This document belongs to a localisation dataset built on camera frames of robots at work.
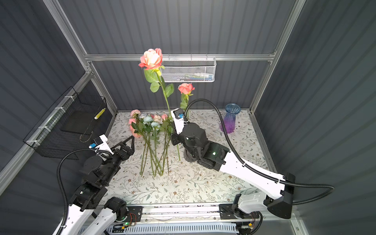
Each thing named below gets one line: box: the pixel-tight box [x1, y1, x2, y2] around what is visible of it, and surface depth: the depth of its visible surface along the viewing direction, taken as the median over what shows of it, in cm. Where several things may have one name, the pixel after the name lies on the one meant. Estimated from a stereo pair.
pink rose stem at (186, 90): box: [178, 83, 195, 118], surface depth 74 cm
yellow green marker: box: [94, 107, 106, 120], surface depth 83 cm
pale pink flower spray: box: [128, 109, 151, 177], surface depth 104 cm
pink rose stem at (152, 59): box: [139, 47, 181, 162], surface depth 47 cm
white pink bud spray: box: [150, 113, 173, 176], surface depth 104 cm
